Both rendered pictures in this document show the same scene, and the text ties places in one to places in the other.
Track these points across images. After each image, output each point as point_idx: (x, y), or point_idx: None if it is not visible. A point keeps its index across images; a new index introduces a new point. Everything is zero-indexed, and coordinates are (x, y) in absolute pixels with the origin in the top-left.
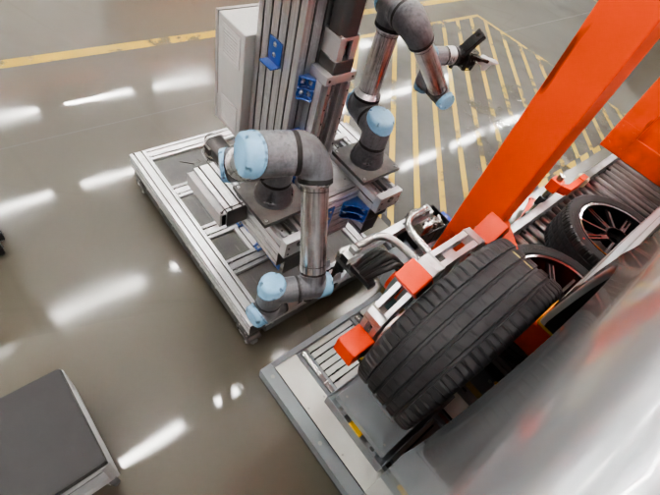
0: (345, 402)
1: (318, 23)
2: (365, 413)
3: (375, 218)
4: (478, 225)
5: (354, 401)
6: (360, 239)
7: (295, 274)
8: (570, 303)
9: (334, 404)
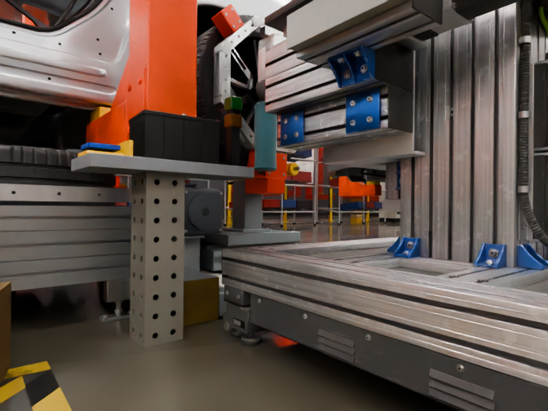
0: (293, 231)
1: None
2: (274, 230)
3: (280, 122)
4: (240, 18)
5: (285, 231)
6: (266, 253)
7: (382, 249)
8: None
9: (299, 243)
